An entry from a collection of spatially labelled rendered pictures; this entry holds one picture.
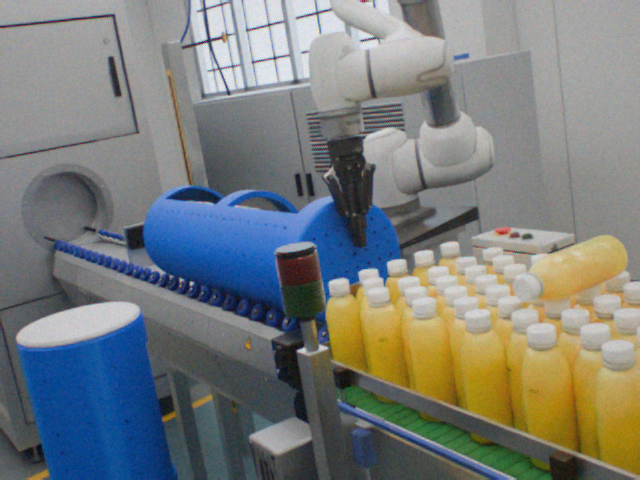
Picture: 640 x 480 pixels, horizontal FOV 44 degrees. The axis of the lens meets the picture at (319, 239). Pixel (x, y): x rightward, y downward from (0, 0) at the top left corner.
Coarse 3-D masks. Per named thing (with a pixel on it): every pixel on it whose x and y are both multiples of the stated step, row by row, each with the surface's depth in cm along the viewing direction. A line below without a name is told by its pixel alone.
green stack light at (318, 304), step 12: (288, 288) 116; (300, 288) 115; (312, 288) 116; (288, 300) 116; (300, 300) 115; (312, 300) 116; (324, 300) 118; (288, 312) 117; (300, 312) 116; (312, 312) 116
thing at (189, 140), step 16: (176, 48) 298; (176, 64) 299; (176, 80) 299; (176, 96) 300; (176, 112) 303; (192, 112) 304; (192, 128) 304; (192, 144) 305; (192, 160) 306; (192, 176) 306; (240, 416) 327; (240, 432) 330
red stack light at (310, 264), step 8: (304, 256) 115; (312, 256) 115; (280, 264) 115; (288, 264) 115; (296, 264) 114; (304, 264) 115; (312, 264) 115; (280, 272) 116; (288, 272) 115; (296, 272) 115; (304, 272) 115; (312, 272) 115; (320, 272) 117; (280, 280) 117; (288, 280) 115; (296, 280) 115; (304, 280) 115; (312, 280) 115
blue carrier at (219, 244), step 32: (192, 192) 244; (256, 192) 204; (160, 224) 226; (192, 224) 209; (224, 224) 194; (256, 224) 182; (288, 224) 171; (320, 224) 167; (384, 224) 177; (160, 256) 230; (192, 256) 209; (224, 256) 192; (256, 256) 178; (320, 256) 168; (352, 256) 172; (384, 256) 177; (224, 288) 204; (256, 288) 184; (320, 320) 170
